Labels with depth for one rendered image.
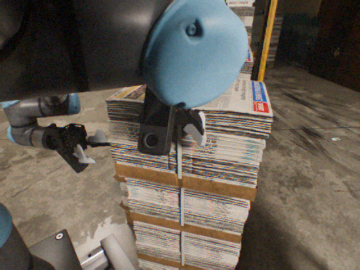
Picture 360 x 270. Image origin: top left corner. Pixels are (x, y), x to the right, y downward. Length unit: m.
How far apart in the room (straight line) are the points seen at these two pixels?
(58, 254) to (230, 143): 0.42
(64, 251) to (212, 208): 0.38
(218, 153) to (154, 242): 0.49
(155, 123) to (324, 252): 1.50
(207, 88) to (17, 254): 0.33
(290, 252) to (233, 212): 0.96
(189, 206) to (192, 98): 0.55
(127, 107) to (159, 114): 0.21
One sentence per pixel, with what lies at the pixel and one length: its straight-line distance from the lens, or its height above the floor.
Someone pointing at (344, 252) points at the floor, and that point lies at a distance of 1.75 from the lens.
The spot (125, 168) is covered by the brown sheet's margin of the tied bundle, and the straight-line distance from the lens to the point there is 0.61.
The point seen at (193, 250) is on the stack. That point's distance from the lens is 0.85.
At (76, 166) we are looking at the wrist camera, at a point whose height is 0.79.
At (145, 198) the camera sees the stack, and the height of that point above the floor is 0.72.
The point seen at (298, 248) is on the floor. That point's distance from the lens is 1.63.
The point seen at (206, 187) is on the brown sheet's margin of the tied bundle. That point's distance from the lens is 0.55.
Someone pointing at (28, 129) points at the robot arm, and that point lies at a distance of 0.85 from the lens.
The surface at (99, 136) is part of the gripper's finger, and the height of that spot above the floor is 0.88.
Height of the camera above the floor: 1.23
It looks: 29 degrees down
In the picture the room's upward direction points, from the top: straight up
